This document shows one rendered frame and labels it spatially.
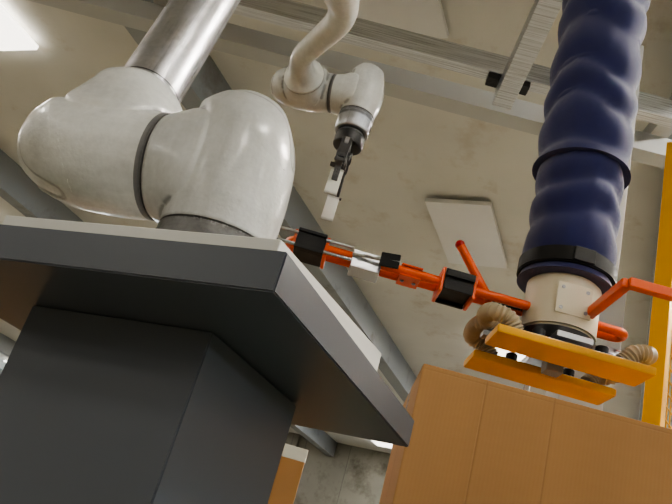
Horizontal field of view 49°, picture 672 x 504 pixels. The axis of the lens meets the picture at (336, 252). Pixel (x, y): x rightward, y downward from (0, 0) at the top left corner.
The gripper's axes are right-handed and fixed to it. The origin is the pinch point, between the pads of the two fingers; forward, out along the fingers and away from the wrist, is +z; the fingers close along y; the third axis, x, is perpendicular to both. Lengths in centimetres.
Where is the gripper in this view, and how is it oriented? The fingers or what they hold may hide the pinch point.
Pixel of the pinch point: (329, 203)
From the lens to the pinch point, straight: 178.2
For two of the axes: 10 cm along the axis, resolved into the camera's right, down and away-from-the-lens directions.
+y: -0.7, 4.0, 9.1
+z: -2.6, 8.7, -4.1
